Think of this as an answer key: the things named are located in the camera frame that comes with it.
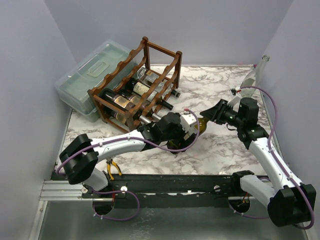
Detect tall dark green bottle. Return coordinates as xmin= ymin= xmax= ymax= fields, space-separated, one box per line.
xmin=166 ymin=117 xmax=209 ymax=150

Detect green bottle cream label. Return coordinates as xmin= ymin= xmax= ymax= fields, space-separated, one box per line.
xmin=124 ymin=77 xmax=174 ymax=111

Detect tall clear glass bottle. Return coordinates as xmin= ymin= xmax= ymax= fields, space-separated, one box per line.
xmin=239 ymin=55 xmax=270 ymax=98

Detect clear square glass bottle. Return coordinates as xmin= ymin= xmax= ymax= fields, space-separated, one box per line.
xmin=137 ymin=67 xmax=181 ymax=98

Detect green bottle white neck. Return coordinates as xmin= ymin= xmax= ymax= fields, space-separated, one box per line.
xmin=100 ymin=88 xmax=162 ymax=121

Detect green bottle grey label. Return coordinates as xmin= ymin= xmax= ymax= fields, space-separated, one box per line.
xmin=118 ymin=89 xmax=150 ymax=111

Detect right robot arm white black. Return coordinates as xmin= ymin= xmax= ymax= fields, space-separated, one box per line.
xmin=200 ymin=97 xmax=316 ymax=227

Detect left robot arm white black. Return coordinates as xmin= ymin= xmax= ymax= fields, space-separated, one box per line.
xmin=56 ymin=109 xmax=200 ymax=198

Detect green bottle silver cap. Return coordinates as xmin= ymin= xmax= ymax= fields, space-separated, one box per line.
xmin=106 ymin=108 xmax=128 ymax=126

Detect brown wooden wine rack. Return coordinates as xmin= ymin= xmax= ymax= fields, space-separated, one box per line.
xmin=87 ymin=36 xmax=183 ymax=133

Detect translucent green plastic storage box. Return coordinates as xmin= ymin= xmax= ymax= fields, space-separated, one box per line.
xmin=54 ymin=40 xmax=131 ymax=123

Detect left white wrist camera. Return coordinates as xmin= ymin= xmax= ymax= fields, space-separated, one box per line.
xmin=180 ymin=114 xmax=198 ymax=135

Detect yellow handled pliers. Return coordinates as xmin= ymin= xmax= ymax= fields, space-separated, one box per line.
xmin=106 ymin=159 xmax=123 ymax=181

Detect black front mounting rail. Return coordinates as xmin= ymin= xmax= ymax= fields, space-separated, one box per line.
xmin=82 ymin=170 xmax=253 ymax=209

